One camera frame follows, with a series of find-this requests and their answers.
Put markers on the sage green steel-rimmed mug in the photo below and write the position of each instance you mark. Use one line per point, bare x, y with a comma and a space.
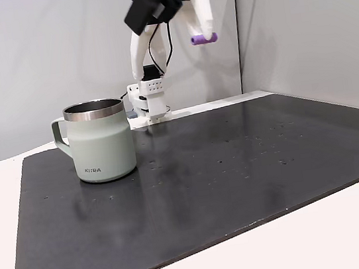
100, 142

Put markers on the purple pen grip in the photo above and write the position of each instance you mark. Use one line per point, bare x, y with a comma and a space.
199, 39

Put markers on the black camera box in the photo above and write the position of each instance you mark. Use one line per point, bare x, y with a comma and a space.
151, 6

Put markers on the black table mat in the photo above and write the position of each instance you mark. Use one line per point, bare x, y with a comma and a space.
182, 201

